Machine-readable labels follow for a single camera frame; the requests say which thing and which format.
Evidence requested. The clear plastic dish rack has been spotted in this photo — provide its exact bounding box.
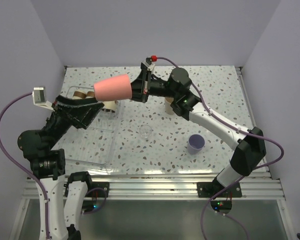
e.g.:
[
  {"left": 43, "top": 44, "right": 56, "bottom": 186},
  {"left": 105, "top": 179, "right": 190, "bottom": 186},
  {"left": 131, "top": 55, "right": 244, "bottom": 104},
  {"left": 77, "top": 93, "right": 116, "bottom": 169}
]
[{"left": 53, "top": 100, "right": 125, "bottom": 175}]

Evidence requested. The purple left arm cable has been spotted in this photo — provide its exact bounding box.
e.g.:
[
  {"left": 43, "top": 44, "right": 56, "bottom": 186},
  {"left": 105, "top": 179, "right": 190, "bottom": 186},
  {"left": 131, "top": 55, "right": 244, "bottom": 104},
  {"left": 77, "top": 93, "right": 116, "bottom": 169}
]
[{"left": 0, "top": 92, "right": 52, "bottom": 240}]

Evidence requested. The pink plastic cup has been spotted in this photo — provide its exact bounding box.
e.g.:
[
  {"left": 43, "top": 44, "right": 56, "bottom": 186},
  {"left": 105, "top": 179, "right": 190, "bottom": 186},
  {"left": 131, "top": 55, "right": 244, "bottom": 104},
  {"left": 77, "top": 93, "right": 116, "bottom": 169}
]
[{"left": 93, "top": 74, "right": 133, "bottom": 102}]

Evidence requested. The tall beige cup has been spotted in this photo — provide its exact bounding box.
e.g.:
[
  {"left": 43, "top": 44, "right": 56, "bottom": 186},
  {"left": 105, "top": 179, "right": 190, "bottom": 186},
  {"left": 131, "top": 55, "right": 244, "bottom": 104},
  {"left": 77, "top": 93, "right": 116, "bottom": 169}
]
[{"left": 164, "top": 97, "right": 175, "bottom": 115}]

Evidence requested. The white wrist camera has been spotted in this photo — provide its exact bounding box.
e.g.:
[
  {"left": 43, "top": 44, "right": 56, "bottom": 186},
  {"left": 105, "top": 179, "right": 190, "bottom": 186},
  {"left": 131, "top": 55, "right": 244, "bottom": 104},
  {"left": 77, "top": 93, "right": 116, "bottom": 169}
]
[
  {"left": 32, "top": 86, "right": 53, "bottom": 111},
  {"left": 144, "top": 55, "right": 158, "bottom": 72}
]

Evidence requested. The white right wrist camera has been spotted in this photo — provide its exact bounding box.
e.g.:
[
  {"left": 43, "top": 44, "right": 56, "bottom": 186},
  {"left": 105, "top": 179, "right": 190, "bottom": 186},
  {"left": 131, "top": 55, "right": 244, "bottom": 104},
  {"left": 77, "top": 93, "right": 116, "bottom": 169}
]
[{"left": 144, "top": 55, "right": 158, "bottom": 72}]

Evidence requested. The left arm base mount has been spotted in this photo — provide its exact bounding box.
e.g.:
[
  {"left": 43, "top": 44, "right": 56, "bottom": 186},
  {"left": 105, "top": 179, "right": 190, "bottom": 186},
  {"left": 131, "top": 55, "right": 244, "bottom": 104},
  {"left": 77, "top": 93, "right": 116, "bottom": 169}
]
[{"left": 74, "top": 181, "right": 110, "bottom": 199}]

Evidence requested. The aluminium rail frame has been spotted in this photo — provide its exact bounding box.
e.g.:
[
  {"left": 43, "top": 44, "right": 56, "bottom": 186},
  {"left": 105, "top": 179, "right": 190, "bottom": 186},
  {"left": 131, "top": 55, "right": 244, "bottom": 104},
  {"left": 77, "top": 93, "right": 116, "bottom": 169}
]
[{"left": 22, "top": 65, "right": 291, "bottom": 240}]

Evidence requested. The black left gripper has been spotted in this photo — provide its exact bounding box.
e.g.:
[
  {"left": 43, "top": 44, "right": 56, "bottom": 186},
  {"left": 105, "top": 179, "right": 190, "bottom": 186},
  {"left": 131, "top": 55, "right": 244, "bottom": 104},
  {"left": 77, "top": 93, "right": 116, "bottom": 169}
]
[{"left": 42, "top": 94, "right": 103, "bottom": 150}]

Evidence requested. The brown-band steel cup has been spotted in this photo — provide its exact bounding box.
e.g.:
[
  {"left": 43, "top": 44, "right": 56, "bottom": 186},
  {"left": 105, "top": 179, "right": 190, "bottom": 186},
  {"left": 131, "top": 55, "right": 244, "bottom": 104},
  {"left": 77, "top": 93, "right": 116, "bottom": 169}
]
[{"left": 86, "top": 91, "right": 95, "bottom": 98}]

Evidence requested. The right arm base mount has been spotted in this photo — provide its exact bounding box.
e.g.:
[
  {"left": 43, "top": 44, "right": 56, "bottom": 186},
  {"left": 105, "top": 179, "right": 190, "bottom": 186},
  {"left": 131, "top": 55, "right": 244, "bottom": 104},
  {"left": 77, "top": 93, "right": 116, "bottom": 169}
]
[{"left": 196, "top": 182, "right": 243, "bottom": 198}]

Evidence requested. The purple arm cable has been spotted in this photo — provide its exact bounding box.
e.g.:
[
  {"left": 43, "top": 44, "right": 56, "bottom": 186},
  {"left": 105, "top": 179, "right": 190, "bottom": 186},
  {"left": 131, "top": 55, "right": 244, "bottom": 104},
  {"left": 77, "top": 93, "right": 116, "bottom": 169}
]
[
  {"left": 156, "top": 56, "right": 285, "bottom": 240},
  {"left": 0, "top": 92, "right": 52, "bottom": 240}
]

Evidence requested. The lavender plastic cup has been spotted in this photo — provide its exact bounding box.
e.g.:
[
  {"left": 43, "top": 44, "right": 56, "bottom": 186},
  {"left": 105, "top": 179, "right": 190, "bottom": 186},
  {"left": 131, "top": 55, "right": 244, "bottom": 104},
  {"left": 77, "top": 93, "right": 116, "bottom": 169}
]
[{"left": 187, "top": 134, "right": 206, "bottom": 155}]

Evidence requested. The cream steel-lined cup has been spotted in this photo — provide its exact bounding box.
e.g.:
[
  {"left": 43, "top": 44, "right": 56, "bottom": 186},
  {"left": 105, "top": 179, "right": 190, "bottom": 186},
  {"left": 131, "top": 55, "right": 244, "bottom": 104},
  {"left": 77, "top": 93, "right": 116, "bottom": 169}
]
[{"left": 72, "top": 90, "right": 87, "bottom": 100}]

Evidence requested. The small clear plastic cup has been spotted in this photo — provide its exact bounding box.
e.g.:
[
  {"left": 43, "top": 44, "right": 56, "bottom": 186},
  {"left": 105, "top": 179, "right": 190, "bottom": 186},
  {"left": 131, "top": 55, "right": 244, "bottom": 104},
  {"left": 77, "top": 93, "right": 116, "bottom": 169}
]
[{"left": 139, "top": 124, "right": 153, "bottom": 139}]

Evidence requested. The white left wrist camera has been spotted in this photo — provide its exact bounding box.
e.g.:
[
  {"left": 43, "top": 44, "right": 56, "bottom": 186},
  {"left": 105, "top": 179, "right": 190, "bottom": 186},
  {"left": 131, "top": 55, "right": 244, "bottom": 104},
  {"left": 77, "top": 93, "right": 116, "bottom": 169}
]
[{"left": 32, "top": 86, "right": 53, "bottom": 111}]

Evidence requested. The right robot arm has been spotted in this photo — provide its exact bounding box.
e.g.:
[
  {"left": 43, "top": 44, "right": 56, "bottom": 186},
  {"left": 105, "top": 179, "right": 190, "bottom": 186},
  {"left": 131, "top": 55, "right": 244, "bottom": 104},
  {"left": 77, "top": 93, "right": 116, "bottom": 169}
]
[{"left": 131, "top": 62, "right": 266, "bottom": 197}]

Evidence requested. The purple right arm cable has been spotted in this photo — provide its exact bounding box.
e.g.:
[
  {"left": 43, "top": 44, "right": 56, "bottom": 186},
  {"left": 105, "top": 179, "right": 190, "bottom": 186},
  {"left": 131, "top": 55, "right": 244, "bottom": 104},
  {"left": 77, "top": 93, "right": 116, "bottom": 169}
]
[{"left": 156, "top": 56, "right": 285, "bottom": 240}]

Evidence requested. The steel cup brown base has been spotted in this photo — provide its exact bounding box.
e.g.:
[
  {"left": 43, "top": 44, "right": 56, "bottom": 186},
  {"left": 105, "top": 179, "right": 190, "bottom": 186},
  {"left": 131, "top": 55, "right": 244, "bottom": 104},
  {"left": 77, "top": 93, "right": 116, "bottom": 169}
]
[{"left": 102, "top": 100, "right": 118, "bottom": 113}]

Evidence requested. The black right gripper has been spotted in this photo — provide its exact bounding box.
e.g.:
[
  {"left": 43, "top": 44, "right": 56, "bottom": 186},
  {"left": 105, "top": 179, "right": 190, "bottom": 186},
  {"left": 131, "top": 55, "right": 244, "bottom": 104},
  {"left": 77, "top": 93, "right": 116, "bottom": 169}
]
[{"left": 118, "top": 68, "right": 179, "bottom": 104}]

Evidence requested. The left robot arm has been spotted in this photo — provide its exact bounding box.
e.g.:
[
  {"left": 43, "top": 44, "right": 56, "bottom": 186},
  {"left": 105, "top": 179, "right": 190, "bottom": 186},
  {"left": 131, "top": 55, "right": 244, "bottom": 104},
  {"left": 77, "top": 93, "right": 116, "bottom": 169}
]
[{"left": 17, "top": 95, "right": 104, "bottom": 240}]

